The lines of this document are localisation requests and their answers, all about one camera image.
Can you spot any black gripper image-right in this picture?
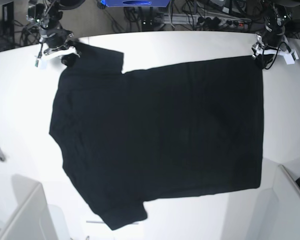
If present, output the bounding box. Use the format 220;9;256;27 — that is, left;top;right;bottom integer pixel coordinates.
254;25;286;69

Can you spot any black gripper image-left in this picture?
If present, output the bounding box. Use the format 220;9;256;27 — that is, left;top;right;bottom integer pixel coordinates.
39;27;77;67

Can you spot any black T-shirt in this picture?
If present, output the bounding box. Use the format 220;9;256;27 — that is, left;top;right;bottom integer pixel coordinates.
49;42;264;230

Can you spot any blue box at top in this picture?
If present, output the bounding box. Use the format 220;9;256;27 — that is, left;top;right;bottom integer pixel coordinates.
100;0;170;8

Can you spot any white bin right front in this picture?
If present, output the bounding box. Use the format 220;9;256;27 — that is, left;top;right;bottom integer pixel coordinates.
246;165;300;240

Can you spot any white bin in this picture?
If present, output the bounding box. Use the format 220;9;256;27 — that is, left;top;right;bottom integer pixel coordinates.
246;165;300;240
0;174;71;240

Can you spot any white bin left front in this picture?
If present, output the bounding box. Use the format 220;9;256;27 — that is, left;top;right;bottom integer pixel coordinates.
0;174;71;240

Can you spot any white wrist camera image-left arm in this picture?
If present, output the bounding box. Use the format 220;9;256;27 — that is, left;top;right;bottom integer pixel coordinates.
35;46;81;69

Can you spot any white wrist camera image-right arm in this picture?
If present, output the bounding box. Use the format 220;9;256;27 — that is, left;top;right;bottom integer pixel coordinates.
251;33;299;70

